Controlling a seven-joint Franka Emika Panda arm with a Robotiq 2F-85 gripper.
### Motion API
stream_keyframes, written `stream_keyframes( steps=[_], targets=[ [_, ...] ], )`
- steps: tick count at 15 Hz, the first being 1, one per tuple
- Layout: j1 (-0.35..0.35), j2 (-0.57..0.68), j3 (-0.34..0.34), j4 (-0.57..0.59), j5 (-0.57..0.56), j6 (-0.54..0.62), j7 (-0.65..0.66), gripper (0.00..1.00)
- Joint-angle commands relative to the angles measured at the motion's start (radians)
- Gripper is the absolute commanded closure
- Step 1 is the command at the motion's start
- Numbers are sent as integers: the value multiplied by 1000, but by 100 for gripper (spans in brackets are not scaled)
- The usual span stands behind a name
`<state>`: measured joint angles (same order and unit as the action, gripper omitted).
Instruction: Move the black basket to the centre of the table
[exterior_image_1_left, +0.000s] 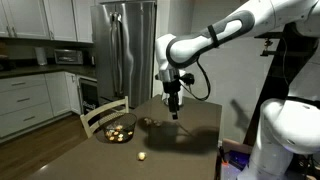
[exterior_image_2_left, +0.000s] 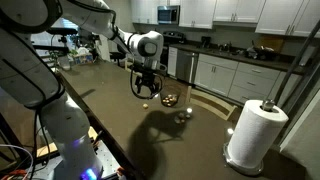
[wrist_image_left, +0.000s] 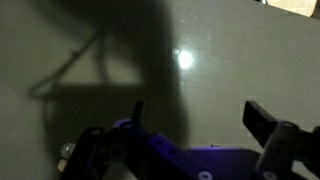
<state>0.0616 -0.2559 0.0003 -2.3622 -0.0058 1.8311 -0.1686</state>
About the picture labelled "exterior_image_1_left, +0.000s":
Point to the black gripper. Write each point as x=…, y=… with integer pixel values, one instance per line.
x=172, y=87

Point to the glass bowl of fruit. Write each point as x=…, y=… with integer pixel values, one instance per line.
x=124, y=120

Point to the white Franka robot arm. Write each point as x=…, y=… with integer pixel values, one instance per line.
x=286, y=126

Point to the small yellow food piece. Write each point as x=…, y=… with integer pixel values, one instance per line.
x=119, y=127
x=111, y=138
x=120, y=139
x=115, y=133
x=130, y=133
x=108, y=133
x=120, y=136

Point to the stainless steel refrigerator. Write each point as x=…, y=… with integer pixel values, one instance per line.
x=133, y=50

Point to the light wooden box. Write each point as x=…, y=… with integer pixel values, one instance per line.
x=235, y=144

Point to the white wooden chair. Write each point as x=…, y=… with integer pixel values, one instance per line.
x=100, y=113

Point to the black undercounter wine cooler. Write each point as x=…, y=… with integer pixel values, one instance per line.
x=89, y=95

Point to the blue glowing device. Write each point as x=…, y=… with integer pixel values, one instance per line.
x=238, y=159

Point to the black robot support stand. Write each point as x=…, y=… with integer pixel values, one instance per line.
x=276, y=83

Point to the silver toaster oven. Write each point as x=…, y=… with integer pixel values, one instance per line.
x=68, y=56

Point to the dark kitchen countertop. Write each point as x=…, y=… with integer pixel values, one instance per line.
x=43, y=69

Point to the white base cabinets with drawers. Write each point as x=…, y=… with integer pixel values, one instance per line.
x=30, y=100

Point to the white wall cabinets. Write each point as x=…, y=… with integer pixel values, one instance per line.
x=40, y=18

